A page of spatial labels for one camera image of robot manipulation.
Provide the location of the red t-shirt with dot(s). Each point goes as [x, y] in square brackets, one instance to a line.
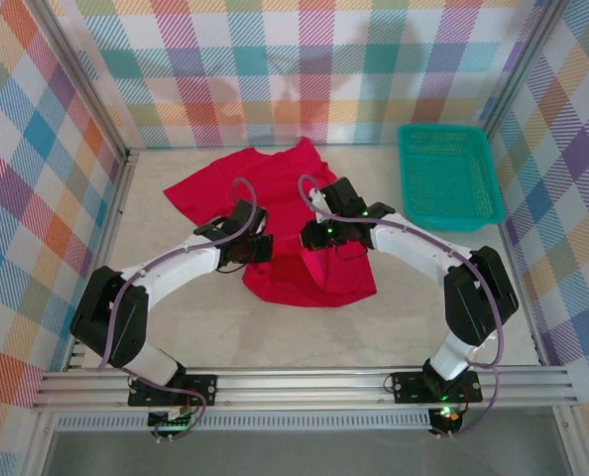
[284, 188]

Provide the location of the teal plastic basket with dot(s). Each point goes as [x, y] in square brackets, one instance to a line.
[443, 168]

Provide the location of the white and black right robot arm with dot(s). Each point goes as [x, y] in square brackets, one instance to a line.
[413, 243]

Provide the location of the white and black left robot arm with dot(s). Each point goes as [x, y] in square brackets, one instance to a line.
[190, 265]

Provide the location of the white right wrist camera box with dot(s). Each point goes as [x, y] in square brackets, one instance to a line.
[319, 201]

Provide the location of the aluminium side rail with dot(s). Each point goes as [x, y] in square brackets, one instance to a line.
[506, 240]
[118, 188]

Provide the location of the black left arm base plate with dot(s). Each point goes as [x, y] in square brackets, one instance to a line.
[205, 389]

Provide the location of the long aluminium mounting rail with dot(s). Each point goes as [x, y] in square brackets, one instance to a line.
[299, 387]

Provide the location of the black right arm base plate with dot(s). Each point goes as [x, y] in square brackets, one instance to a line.
[406, 389]

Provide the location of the aluminium corner post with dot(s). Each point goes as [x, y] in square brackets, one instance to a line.
[525, 67]
[86, 74]

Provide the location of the aluminium frame leg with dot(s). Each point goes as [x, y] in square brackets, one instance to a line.
[39, 446]
[572, 441]

